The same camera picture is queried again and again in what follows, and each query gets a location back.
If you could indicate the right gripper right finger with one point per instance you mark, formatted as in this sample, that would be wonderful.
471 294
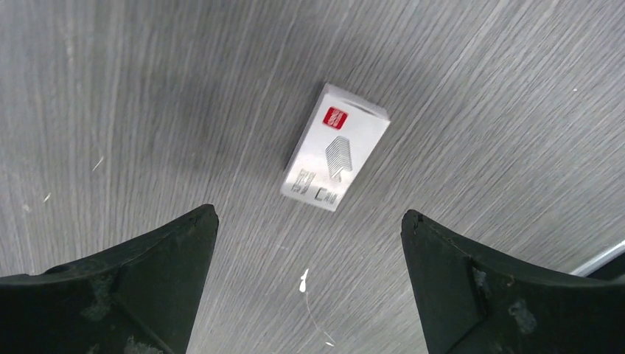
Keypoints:
475 299

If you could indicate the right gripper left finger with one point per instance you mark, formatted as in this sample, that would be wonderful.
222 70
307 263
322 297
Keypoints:
141 296

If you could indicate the white staple box sleeve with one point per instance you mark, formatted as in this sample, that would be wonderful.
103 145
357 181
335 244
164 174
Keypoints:
341 134

